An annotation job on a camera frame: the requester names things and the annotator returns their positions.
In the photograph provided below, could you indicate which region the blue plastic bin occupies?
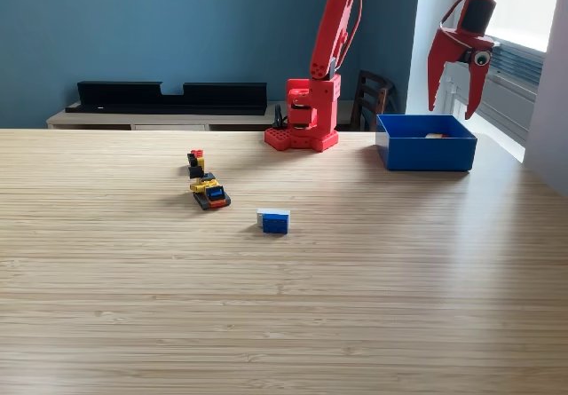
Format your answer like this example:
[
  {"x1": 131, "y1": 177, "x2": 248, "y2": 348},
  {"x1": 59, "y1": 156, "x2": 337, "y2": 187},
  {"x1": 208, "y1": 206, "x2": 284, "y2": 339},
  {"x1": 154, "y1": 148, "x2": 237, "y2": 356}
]
[{"x1": 375, "y1": 114, "x2": 478, "y2": 173}]

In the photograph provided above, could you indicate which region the blue and white lego block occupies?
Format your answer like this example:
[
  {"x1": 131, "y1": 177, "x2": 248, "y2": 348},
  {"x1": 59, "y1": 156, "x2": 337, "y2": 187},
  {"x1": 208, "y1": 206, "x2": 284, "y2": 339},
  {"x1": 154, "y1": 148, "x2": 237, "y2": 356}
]
[{"x1": 256, "y1": 208, "x2": 291, "y2": 235}]

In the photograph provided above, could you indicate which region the white window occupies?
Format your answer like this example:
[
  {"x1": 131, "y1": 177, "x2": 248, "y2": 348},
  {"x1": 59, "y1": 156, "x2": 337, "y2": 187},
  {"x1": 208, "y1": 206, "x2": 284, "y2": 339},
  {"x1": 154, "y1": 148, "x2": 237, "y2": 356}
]
[{"x1": 483, "y1": 0, "x2": 568, "y2": 54}]

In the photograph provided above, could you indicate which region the yellow toy digger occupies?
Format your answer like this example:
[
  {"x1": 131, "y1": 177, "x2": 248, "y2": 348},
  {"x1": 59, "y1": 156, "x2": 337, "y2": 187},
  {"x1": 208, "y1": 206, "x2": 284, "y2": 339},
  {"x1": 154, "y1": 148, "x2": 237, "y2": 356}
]
[{"x1": 186, "y1": 153, "x2": 232, "y2": 211}]

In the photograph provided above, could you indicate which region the dark wooden chair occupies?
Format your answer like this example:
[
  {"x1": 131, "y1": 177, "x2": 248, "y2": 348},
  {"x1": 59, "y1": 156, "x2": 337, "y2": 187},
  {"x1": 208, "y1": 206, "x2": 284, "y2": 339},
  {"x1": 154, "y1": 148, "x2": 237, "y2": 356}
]
[{"x1": 348, "y1": 69, "x2": 395, "y2": 132}]

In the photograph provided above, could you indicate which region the pale wooden sideboard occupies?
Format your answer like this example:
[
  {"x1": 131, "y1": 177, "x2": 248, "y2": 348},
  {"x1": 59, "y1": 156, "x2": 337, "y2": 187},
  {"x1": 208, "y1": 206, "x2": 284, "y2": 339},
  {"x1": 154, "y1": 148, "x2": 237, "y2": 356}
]
[{"x1": 46, "y1": 99, "x2": 356, "y2": 132}]

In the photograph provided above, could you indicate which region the grey window vent grille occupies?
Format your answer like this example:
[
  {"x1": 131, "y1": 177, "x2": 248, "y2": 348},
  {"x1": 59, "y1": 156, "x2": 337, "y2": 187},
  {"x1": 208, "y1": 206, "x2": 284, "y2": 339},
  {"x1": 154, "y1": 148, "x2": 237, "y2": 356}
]
[{"x1": 487, "y1": 35, "x2": 545, "y2": 88}]

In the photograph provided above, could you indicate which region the black cable behind arm base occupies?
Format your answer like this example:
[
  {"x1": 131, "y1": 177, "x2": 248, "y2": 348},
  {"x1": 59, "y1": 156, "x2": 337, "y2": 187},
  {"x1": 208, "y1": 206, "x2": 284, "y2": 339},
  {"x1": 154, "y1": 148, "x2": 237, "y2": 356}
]
[{"x1": 271, "y1": 104, "x2": 289, "y2": 130}]

